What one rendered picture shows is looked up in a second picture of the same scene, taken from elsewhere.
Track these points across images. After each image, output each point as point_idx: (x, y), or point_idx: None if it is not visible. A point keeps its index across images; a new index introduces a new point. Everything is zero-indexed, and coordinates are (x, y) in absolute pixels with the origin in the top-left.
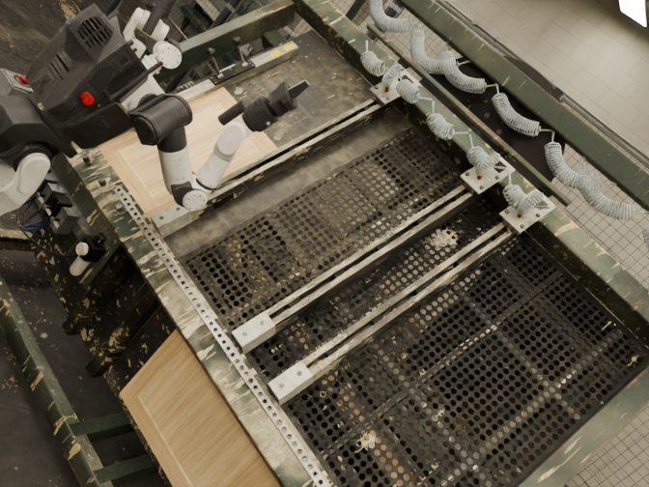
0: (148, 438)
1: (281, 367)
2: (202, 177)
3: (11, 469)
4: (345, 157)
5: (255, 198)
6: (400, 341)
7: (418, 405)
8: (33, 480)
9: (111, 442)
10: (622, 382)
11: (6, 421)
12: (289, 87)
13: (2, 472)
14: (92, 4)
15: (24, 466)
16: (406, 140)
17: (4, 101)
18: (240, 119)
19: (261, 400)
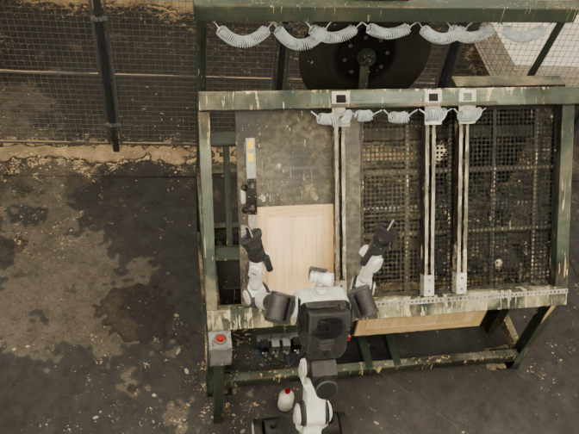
0: (386, 331)
1: (445, 279)
2: (368, 281)
3: (369, 399)
4: (355, 167)
5: (350, 236)
6: (471, 218)
7: (501, 231)
8: (376, 391)
9: (354, 343)
10: (555, 132)
11: (339, 393)
12: (378, 224)
13: (370, 404)
14: (310, 318)
15: (367, 393)
16: (321, 83)
17: (319, 374)
18: (375, 257)
19: (459, 300)
